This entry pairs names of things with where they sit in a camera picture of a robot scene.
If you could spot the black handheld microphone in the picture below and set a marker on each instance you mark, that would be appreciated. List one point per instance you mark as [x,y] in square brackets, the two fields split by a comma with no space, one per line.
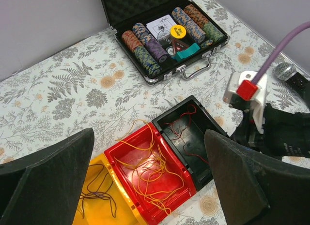
[287,72]

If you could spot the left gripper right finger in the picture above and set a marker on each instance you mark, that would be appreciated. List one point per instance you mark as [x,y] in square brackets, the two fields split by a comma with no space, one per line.
[255,189]

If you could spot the black poker chip case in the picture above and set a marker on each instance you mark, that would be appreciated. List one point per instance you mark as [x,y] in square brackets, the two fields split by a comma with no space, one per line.
[164,37]

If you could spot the yellow plastic bin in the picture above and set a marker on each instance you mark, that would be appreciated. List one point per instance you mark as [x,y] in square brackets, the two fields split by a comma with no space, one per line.
[101,202]

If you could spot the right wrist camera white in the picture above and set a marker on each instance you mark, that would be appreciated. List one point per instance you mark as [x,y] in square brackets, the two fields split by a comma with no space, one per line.
[243,95]

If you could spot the floral patterned table mat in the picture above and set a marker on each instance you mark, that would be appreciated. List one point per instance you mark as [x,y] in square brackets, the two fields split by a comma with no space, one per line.
[94,84]

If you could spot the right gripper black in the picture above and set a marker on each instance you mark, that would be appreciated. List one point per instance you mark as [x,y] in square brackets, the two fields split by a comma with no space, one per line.
[246,133]

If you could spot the red plastic bin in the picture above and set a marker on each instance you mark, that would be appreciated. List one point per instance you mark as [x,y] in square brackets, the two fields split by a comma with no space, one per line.
[155,179]

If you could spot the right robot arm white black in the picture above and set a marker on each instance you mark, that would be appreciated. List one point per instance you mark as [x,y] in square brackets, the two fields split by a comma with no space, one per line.
[284,133]

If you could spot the black plastic bin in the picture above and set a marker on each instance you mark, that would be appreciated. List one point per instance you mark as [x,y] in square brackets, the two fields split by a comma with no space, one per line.
[183,127]

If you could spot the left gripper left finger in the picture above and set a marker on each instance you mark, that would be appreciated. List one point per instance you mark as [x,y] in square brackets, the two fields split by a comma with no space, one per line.
[43,188]

